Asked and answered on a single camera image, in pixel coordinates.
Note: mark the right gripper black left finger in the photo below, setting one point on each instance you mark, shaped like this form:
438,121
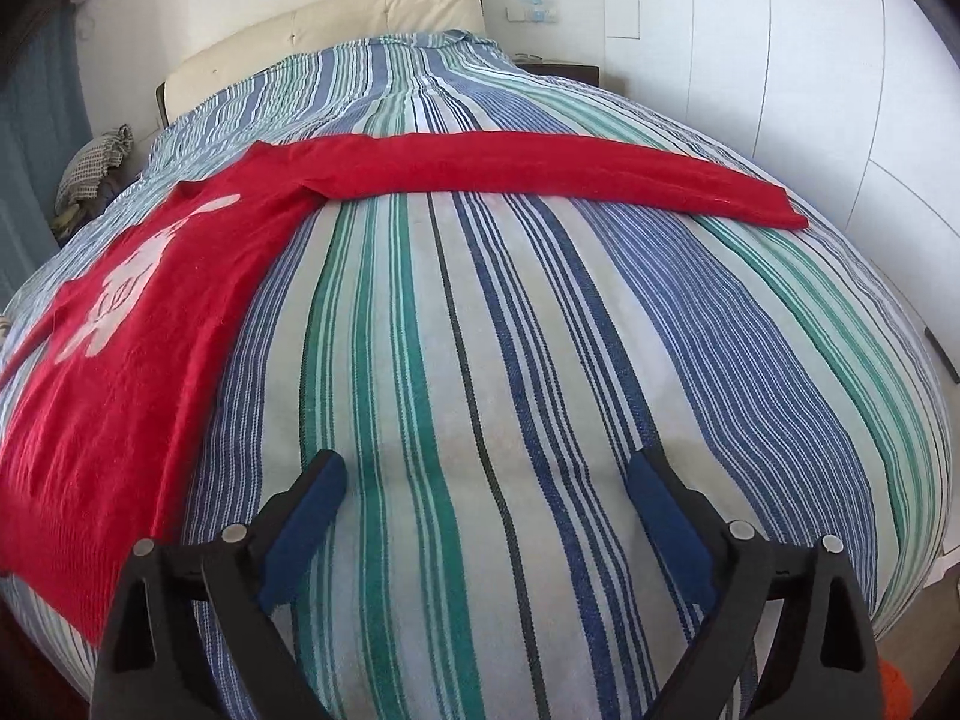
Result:
152,663

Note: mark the red knit sweater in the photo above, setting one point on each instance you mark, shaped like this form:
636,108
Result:
119,375

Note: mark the grey striped clothes pile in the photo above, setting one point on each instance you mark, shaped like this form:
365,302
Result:
90,165

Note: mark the blue window curtain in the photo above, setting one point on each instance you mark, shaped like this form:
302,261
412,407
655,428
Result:
44,122

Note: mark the white wardrobe doors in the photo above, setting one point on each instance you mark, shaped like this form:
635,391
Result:
852,103

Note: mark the dark wooden nightstand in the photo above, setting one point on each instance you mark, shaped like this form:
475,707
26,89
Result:
581,73

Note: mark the cream padded headboard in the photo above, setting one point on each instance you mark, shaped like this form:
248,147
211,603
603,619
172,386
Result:
304,30

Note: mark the wall outlet with blue plugs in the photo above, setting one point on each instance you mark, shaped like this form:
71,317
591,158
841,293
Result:
535,12

